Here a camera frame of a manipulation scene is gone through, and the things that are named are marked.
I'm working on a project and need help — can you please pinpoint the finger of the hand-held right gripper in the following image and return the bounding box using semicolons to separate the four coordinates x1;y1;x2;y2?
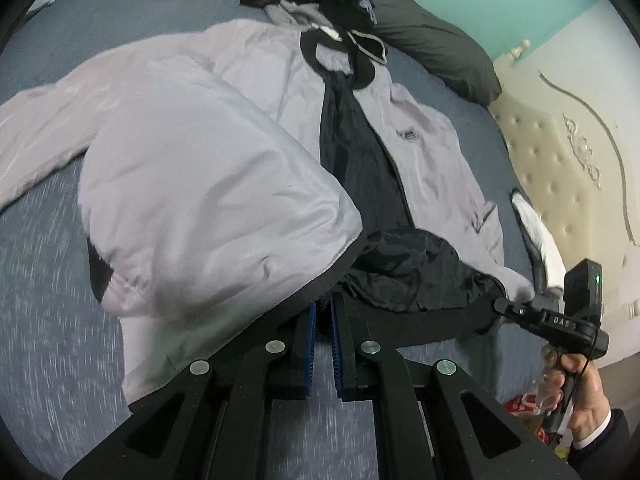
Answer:
492;296;546;332

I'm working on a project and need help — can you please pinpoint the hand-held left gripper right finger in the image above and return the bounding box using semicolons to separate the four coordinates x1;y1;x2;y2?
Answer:
327;292;578;480

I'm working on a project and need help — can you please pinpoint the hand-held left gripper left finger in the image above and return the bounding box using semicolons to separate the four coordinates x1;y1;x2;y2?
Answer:
62;302;321;480

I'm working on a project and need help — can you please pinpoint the light grey jacket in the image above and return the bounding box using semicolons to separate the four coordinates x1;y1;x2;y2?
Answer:
0;17;536;406

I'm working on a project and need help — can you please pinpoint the person's right forearm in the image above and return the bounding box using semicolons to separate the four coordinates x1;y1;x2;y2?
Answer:
567;407;633;480

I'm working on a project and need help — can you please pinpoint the person's right hand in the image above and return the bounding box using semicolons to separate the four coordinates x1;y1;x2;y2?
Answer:
540;352;613;448

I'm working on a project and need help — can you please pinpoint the folded white shirt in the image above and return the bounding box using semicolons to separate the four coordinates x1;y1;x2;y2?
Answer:
510;189;568;293

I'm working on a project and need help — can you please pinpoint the red white packet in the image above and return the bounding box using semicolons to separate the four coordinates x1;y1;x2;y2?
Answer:
502;392;546;418

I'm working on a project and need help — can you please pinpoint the cream tufted headboard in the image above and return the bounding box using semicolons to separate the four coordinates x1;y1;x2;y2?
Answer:
487;37;640;376

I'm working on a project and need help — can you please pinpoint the blue patterned bed sheet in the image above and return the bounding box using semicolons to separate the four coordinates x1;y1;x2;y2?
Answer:
0;0;546;480

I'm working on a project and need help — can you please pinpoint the dark grey long pillow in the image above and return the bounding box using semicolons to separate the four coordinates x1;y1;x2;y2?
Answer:
102;0;503;106

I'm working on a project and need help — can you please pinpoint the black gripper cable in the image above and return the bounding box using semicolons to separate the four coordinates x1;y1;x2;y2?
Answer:
562;337;601;433

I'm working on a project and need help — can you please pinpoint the black shorts white drawstring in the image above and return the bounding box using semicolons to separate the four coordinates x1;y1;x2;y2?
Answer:
345;30;388;66

